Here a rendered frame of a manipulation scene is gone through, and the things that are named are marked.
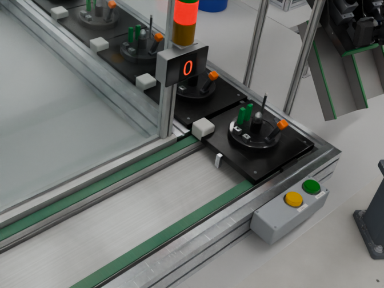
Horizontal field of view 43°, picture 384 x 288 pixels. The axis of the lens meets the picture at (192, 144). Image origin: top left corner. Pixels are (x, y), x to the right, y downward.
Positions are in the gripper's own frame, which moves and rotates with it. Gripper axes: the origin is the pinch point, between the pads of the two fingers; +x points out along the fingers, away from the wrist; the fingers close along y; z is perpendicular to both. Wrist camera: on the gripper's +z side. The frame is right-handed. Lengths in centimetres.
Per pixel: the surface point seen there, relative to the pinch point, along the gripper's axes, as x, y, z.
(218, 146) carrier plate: 6.3, 39.6, -29.3
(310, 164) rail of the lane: -6.3, 18.3, -33.4
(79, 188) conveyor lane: 7, 77, -33
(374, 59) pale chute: 12.8, -19.2, -15.2
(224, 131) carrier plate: 10.6, 35.0, -28.1
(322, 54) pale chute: 12.4, 2.6, -11.0
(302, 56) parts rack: 10.5, 11.5, -10.0
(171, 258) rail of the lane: -19, 65, -38
